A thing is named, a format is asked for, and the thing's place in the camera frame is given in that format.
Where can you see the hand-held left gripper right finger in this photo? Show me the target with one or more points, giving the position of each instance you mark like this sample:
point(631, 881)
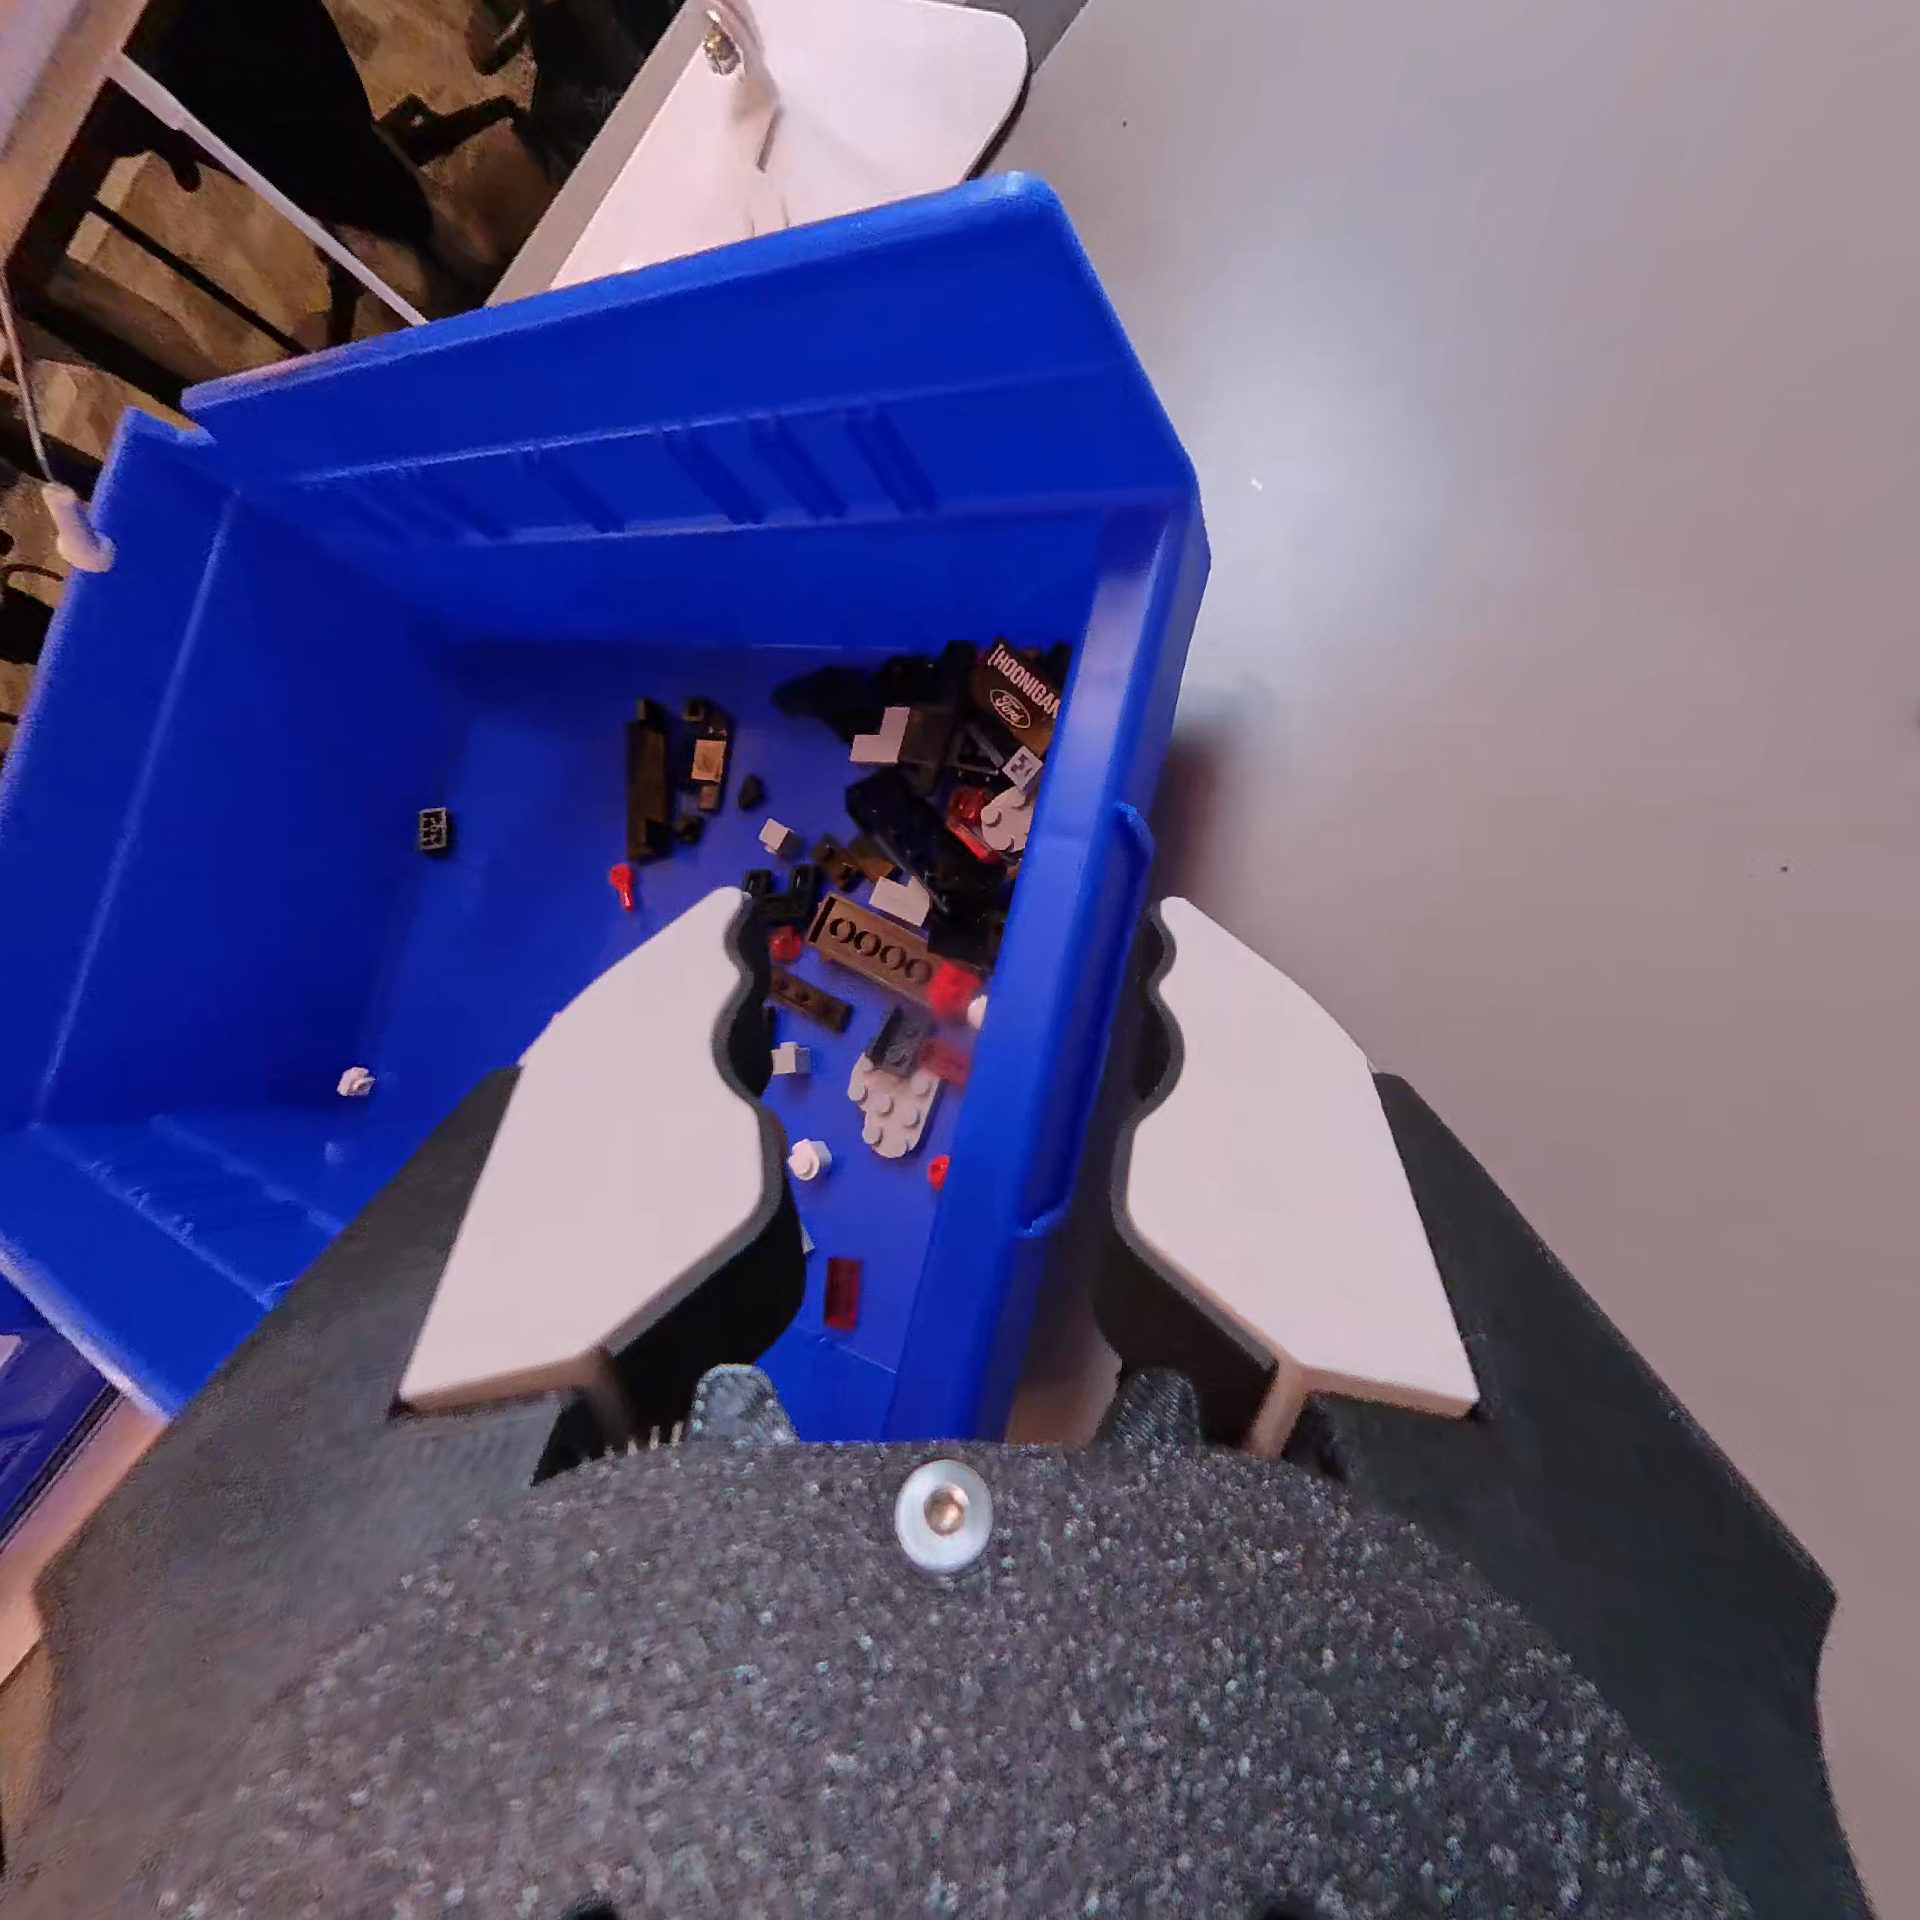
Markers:
point(1293, 1200)

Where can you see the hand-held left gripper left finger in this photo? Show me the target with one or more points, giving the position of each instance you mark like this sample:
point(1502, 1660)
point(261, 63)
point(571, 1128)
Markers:
point(602, 1200)

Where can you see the lego pieces pile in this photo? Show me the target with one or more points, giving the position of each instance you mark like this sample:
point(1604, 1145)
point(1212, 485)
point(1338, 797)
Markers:
point(901, 963)

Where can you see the blue plastic bin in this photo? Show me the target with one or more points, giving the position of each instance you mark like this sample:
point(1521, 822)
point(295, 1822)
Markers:
point(301, 753)

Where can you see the white book stand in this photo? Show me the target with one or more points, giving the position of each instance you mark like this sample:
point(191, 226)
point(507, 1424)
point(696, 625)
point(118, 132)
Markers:
point(872, 92)

